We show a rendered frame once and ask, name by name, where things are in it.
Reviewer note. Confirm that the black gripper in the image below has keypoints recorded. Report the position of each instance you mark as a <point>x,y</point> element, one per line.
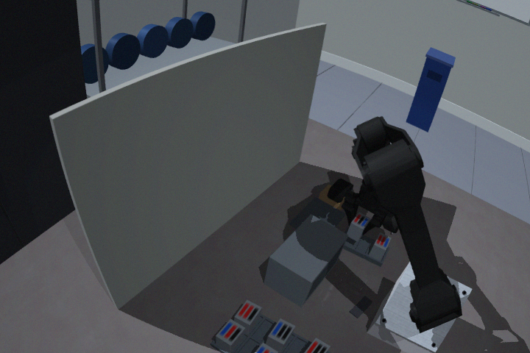
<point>368,201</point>

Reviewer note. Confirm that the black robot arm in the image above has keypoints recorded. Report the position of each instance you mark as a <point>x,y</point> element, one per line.
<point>390,165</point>

